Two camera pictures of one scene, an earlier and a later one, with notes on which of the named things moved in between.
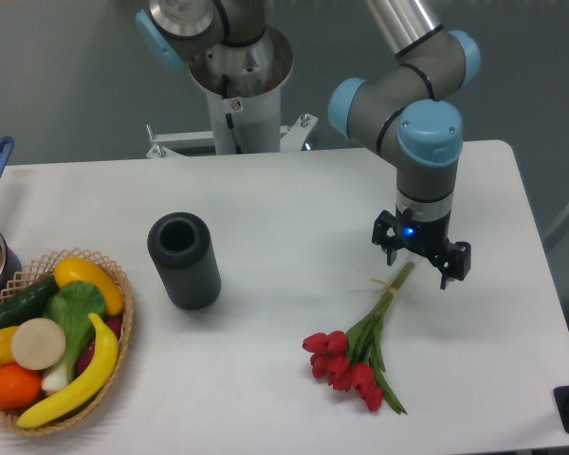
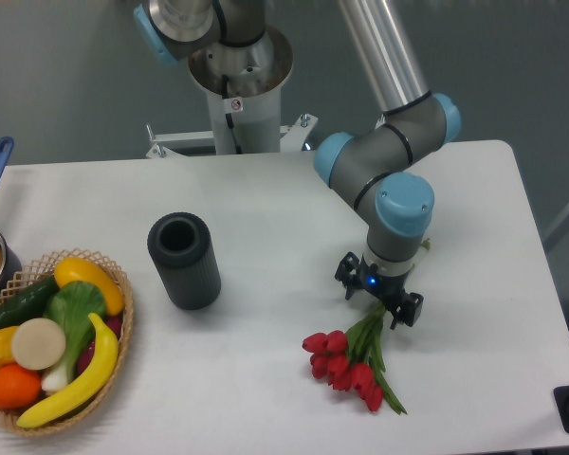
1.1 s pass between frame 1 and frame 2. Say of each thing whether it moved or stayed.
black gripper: moved
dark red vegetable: stayed
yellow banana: stayed
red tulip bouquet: stayed
